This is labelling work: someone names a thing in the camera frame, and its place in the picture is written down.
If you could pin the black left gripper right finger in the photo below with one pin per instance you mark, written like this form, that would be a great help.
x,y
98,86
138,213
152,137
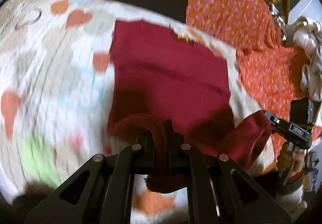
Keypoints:
x,y
218,191

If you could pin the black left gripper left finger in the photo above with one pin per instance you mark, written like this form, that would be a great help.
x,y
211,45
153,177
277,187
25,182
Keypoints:
x,y
100,191

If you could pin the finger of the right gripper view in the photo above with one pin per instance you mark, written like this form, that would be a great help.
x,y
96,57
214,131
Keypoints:
x,y
268,114

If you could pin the dark red garment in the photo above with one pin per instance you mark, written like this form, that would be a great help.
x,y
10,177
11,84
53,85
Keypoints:
x,y
160,77

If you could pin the right forearm white sleeve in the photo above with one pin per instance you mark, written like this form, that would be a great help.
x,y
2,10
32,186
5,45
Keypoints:
x,y
290,196

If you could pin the right hand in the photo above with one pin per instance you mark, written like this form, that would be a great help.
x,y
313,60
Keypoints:
x,y
286,158

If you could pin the white bundled cloth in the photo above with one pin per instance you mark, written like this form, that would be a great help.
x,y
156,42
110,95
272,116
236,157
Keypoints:
x,y
304,33

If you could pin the beige garment label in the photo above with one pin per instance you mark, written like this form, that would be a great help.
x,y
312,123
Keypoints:
x,y
183,36

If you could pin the orange floral fabric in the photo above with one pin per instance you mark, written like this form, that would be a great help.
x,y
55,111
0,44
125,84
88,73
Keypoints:
x,y
270,72

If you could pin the quilted heart pattern bedspread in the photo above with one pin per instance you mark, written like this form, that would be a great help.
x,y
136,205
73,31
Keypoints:
x,y
57,86

